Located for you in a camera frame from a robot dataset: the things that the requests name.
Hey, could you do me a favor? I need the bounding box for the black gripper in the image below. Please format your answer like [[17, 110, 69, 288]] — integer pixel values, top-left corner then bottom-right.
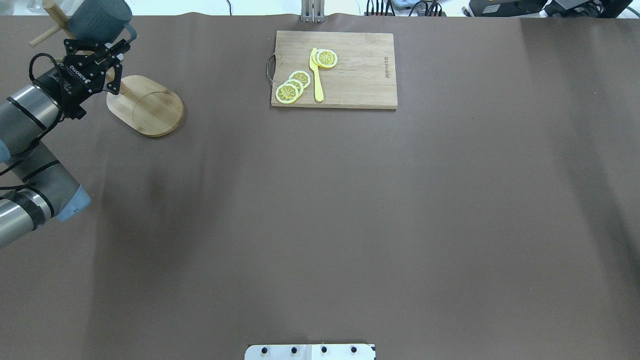
[[59, 39, 131, 119]]

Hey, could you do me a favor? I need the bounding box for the dark teal ribbed cup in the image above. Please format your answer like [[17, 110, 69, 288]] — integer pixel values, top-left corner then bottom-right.
[[67, 0, 138, 44]]

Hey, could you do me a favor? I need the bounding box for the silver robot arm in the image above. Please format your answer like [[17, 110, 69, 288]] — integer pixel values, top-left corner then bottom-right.
[[0, 39, 131, 248]]

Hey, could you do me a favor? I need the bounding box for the wooden cup storage rack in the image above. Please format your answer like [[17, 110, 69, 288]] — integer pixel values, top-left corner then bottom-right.
[[29, 0, 185, 138]]

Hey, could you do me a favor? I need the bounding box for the lemon slice toy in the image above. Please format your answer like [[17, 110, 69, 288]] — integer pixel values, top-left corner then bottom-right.
[[274, 84, 299, 104], [288, 70, 312, 89], [284, 79, 305, 97], [311, 48, 338, 69]]

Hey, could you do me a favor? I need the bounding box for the yellow plastic knife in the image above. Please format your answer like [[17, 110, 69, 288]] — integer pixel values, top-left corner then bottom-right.
[[308, 47, 325, 103]]

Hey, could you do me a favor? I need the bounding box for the wooden cutting board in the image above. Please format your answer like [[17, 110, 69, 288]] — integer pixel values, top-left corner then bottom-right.
[[270, 30, 399, 110]]

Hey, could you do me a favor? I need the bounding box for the white mounting plate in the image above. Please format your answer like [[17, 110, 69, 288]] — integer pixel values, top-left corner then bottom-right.
[[244, 343, 377, 360]]

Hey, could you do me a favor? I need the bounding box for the black monitor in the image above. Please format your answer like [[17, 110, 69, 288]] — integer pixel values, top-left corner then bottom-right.
[[468, 0, 549, 18]]

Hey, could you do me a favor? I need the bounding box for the aluminium frame post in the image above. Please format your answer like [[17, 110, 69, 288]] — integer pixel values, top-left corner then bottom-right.
[[301, 0, 326, 23]]

